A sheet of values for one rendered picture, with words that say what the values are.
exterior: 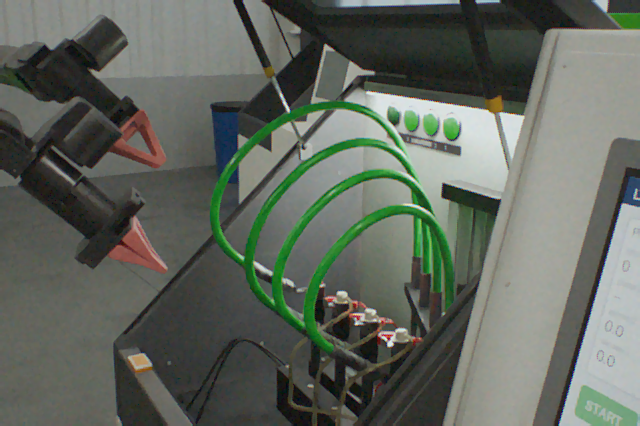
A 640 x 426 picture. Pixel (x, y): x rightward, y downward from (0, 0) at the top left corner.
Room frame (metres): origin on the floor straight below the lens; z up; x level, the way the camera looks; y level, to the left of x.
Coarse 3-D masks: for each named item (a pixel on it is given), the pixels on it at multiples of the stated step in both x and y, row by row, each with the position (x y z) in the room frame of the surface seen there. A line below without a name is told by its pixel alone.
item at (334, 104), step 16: (288, 112) 1.11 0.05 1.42; (304, 112) 1.11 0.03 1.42; (368, 112) 1.17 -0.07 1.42; (272, 128) 1.09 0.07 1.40; (384, 128) 1.19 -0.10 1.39; (256, 144) 1.08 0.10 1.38; (400, 144) 1.20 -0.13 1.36; (240, 160) 1.06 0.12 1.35; (224, 176) 1.05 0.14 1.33; (416, 224) 1.22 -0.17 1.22; (224, 240) 1.05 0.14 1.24; (416, 240) 1.22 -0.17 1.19; (240, 256) 1.06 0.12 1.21; (416, 256) 1.22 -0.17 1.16
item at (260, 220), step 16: (336, 144) 1.05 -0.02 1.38; (352, 144) 1.06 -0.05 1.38; (368, 144) 1.08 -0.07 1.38; (384, 144) 1.09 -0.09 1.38; (320, 160) 1.04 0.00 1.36; (400, 160) 1.11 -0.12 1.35; (288, 176) 1.02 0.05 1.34; (416, 176) 1.12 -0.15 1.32; (272, 208) 1.00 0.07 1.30; (256, 224) 0.99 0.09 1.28; (256, 240) 0.99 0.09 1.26; (256, 288) 0.99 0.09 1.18; (272, 304) 1.00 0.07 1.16
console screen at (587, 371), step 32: (608, 160) 0.74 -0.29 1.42; (608, 192) 0.72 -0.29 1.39; (608, 224) 0.71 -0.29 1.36; (608, 256) 0.70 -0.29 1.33; (576, 288) 0.72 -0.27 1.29; (608, 288) 0.68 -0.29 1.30; (576, 320) 0.70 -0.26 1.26; (608, 320) 0.67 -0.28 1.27; (576, 352) 0.69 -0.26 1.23; (608, 352) 0.66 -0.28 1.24; (544, 384) 0.71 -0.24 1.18; (576, 384) 0.68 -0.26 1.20; (608, 384) 0.65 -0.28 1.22; (544, 416) 0.70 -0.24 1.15; (576, 416) 0.66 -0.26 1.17; (608, 416) 0.64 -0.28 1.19
